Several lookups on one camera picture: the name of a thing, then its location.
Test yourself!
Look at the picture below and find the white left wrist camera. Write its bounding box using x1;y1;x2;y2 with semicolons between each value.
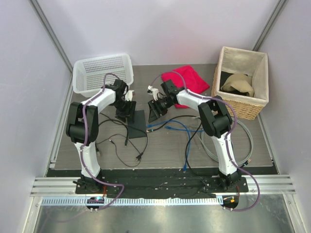
124;90;135;101

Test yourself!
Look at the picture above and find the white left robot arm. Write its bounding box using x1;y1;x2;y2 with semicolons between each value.
66;79;136;194

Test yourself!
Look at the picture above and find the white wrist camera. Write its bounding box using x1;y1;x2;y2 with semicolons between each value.
124;90;135;101
147;85;159;100

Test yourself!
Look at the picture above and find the black network switch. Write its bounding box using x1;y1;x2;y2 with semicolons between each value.
128;110;146;139

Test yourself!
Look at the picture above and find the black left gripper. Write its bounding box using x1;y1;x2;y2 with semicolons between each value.
112;99;137;123

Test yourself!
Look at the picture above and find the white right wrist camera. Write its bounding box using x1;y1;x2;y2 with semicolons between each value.
147;85;159;100

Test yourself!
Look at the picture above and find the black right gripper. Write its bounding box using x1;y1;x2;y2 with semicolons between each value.
148;97;174;123

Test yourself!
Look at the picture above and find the grey ethernet cable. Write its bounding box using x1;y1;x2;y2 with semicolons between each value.
191;116;255;166

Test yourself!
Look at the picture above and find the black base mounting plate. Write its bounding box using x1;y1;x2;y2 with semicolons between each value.
47;167;250;200

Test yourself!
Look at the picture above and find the beige cloth in basket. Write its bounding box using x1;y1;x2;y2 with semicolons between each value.
220;74;255;97

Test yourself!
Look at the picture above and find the thin black power cord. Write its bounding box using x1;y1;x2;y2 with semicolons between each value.
101;133;141;168

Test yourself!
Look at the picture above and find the white perforated plastic basket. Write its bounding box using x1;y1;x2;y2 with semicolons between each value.
72;53;134;98

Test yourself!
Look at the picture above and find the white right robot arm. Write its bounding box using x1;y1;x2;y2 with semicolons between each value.
147;80;242;192

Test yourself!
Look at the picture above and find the black ethernet cable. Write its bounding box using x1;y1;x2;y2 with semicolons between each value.
146;115;219;176
96;118;148;162

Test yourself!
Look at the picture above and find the aluminium front rail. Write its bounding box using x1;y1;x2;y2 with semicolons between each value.
31;175;295;206

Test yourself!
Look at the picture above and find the wicker basket with liner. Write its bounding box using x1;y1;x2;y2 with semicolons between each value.
211;47;269;120

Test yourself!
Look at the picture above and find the red folded cloth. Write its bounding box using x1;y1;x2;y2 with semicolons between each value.
161;66;210;94

